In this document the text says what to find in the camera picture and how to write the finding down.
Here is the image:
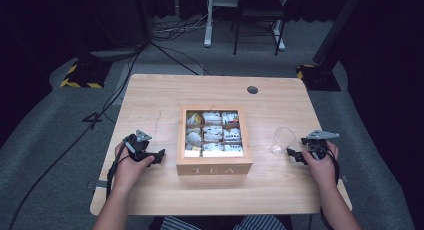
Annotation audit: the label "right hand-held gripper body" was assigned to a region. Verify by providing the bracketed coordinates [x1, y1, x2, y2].
[300, 129, 341, 162]

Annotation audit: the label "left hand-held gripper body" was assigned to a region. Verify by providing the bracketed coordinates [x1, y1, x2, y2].
[123, 129, 158, 163]

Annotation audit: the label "clear glass cup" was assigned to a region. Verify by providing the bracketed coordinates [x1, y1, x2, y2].
[269, 126, 297, 157]

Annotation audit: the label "wooden tea box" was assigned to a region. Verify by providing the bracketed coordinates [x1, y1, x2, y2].
[175, 104, 254, 176]

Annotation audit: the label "person's right hand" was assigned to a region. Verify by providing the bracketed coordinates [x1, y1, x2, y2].
[301, 140, 340, 192]

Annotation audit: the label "person's left hand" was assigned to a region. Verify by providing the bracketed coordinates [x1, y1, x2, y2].
[114, 141, 156, 192]

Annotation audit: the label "assorted tea bag packets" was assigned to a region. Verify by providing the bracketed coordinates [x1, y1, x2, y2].
[184, 110, 245, 158]

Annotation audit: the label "yellow striped black stand base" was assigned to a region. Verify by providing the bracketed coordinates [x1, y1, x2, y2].
[295, 63, 342, 92]
[59, 58, 113, 90]

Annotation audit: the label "striped pants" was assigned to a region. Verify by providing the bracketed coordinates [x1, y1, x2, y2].
[159, 214, 288, 230]

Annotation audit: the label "grey flat stand base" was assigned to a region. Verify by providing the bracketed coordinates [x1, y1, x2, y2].
[89, 47, 143, 62]

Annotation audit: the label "black slanted stand pole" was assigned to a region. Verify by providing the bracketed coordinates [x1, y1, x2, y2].
[312, 0, 366, 66]

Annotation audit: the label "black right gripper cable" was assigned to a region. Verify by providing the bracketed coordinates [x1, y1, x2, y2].
[319, 147, 342, 230]

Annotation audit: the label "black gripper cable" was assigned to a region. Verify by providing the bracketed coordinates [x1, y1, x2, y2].
[105, 136, 132, 200]
[319, 147, 342, 230]

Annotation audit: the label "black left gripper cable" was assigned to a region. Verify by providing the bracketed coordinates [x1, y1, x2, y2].
[105, 136, 132, 200]

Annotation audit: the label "long black floor cable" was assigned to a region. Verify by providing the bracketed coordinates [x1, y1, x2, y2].
[8, 44, 145, 230]

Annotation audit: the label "bundle of floor cables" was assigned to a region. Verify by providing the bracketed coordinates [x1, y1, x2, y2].
[151, 8, 219, 43]

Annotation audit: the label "black chair frame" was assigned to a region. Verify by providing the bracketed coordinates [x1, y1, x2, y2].
[230, 0, 290, 57]

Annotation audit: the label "white desk frame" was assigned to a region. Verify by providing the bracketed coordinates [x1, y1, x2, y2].
[203, 0, 290, 52]

